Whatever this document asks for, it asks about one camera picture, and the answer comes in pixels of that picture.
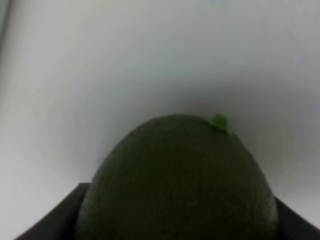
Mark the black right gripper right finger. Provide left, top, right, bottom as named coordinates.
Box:
left=275, top=197, right=320, bottom=240

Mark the green lime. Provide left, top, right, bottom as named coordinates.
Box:
left=75, top=115, right=279, bottom=240

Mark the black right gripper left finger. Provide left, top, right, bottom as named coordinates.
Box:
left=17, top=183, right=91, bottom=240

